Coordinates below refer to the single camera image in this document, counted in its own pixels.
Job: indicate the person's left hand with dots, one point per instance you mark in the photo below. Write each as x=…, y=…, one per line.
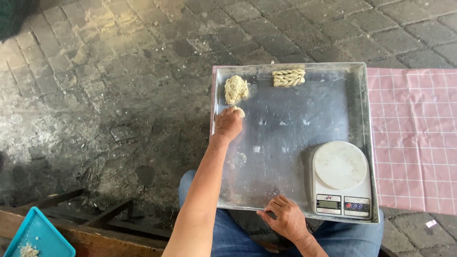
x=227, y=125

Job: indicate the person's right hand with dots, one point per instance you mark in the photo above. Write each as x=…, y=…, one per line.
x=289, y=219

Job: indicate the person's left fingers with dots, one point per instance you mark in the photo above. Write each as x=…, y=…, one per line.
x=232, y=110

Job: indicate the small pale dough piece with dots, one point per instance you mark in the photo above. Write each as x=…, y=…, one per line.
x=240, y=111

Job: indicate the large silver metal tray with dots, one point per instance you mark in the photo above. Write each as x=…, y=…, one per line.
x=292, y=117

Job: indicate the lump of pale dough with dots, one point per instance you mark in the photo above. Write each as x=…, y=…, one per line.
x=235, y=89

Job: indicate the dough crumbs on metal tray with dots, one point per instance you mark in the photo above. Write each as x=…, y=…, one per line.
x=238, y=159

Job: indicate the twisted dough stick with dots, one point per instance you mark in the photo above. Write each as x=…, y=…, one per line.
x=290, y=75
x=289, y=80
x=289, y=71
x=287, y=84

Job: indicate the white digital kitchen scale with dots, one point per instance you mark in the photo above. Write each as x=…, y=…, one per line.
x=340, y=167

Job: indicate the person's blue jeans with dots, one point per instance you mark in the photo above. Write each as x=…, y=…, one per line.
x=232, y=239

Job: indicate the pink checked table cover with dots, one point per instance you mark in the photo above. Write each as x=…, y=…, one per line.
x=414, y=142

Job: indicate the blue plastic tray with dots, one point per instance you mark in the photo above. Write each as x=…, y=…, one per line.
x=43, y=235

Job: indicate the white paper scrap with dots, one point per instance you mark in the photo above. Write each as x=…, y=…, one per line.
x=431, y=223

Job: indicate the dark green object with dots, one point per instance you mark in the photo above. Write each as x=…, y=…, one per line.
x=14, y=16

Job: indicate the dough crumbs in blue tray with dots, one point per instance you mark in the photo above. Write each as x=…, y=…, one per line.
x=28, y=251

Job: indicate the wooden bench frame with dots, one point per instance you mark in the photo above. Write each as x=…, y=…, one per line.
x=107, y=235

